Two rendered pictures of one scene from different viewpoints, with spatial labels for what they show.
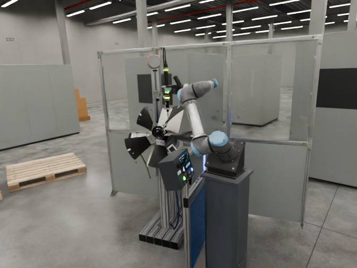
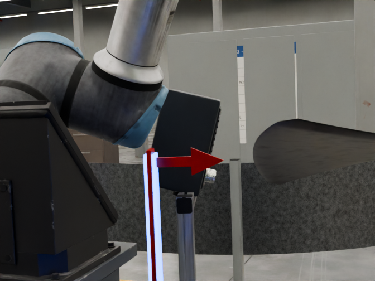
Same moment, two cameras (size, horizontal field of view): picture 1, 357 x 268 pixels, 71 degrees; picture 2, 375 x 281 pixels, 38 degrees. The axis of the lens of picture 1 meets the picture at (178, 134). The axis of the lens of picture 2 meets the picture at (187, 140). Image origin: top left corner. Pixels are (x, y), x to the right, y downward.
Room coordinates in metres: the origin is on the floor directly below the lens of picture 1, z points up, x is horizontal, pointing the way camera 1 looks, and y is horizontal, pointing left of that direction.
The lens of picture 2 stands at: (2.64, -0.35, 1.23)
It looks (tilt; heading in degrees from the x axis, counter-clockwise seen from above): 4 degrees down; 162
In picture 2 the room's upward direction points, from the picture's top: 2 degrees counter-clockwise
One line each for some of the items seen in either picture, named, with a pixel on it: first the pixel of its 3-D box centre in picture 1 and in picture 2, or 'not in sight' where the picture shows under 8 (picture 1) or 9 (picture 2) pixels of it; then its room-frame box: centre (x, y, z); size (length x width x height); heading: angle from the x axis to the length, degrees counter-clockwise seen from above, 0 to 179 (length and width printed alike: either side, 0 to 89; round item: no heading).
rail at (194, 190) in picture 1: (202, 178); not in sight; (2.08, -0.20, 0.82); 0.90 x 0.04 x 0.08; 158
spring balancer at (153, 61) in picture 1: (154, 61); not in sight; (3.01, 0.25, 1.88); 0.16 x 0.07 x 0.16; 103
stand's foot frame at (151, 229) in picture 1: (169, 225); not in sight; (2.55, 0.14, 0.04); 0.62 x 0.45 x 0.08; 158
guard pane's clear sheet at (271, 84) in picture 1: (192, 93); not in sight; (2.98, -0.18, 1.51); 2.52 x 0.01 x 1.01; 68
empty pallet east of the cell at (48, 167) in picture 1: (45, 169); not in sight; (4.37, 2.49, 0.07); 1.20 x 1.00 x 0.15; 125
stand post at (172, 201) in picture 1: (172, 177); not in sight; (2.67, 0.09, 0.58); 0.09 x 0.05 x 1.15; 68
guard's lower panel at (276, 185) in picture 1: (194, 172); not in sight; (2.98, -0.18, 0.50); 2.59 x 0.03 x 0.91; 68
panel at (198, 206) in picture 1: (203, 215); not in sight; (2.08, -0.20, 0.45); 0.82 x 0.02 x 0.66; 158
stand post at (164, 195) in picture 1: (164, 196); not in sight; (2.46, 0.18, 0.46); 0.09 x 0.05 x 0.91; 68
